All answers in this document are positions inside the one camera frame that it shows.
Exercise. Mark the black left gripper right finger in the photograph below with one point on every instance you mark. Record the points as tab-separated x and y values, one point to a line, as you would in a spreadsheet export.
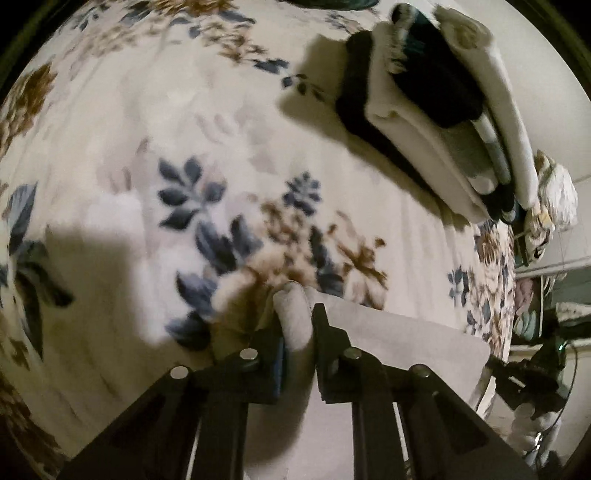
345	373

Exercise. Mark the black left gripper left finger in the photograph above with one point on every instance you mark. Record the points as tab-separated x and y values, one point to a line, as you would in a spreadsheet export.
255	373

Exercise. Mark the beige fleece garment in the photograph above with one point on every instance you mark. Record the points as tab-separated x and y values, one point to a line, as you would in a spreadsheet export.
301	437

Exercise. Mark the white shelf unit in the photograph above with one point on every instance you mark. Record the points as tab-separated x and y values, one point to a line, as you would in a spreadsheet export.
551	301

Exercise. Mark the black folded garment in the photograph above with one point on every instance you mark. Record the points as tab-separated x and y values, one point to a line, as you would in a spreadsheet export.
351	102

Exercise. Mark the floral fleece blanket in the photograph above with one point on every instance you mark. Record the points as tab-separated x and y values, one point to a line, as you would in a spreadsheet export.
165	165

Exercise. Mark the cream folded garment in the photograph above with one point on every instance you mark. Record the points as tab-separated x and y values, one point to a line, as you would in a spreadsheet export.
415	135

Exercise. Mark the grey striped folded garment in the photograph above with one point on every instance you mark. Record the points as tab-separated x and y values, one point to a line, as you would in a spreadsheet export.
478	151

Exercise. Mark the white crumpled plastic bag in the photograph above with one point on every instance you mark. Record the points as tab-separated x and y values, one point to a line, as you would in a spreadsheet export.
555	209

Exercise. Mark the dark green folded garment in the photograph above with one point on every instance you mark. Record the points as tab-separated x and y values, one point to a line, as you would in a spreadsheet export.
427	71

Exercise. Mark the white rolled garment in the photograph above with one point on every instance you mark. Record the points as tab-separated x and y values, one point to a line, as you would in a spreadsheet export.
476	47

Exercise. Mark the black device with cable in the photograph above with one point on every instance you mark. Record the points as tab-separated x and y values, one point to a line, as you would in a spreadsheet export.
534	390

